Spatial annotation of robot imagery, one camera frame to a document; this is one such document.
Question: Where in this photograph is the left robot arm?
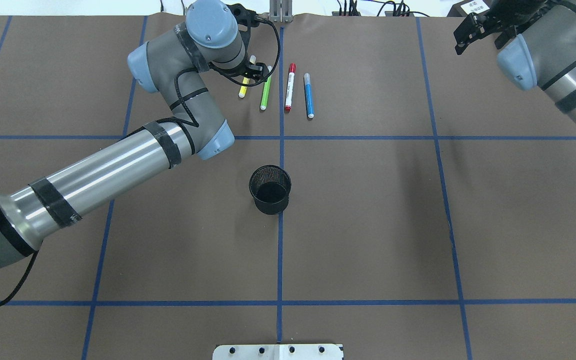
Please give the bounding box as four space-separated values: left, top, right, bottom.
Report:
0 0 272 269

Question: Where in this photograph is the yellow highlighter pen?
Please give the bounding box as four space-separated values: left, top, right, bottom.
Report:
238 54 257 99

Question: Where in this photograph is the black device with label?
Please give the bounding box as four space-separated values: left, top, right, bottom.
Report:
446 0 494 18

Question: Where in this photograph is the grey aluminium frame post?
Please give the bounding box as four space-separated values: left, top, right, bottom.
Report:
268 0 294 23

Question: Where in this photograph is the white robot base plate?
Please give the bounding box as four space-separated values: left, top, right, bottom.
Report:
212 343 345 360

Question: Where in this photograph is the black mesh pen cup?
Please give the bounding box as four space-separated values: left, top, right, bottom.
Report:
248 164 292 215

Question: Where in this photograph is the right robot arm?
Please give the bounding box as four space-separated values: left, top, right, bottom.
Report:
454 0 576 124

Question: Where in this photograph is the blue marker pen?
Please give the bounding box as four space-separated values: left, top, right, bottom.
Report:
303 73 314 120

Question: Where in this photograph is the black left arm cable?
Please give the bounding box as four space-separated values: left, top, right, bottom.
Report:
170 17 282 128

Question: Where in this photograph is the green highlighter pen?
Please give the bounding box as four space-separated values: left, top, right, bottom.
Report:
259 74 272 112

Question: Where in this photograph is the white red-capped marker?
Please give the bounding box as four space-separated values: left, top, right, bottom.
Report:
284 63 297 113

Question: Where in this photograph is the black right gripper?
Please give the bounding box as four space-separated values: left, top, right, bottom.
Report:
454 0 547 56

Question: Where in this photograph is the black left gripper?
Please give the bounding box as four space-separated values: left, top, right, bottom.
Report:
228 3 271 84

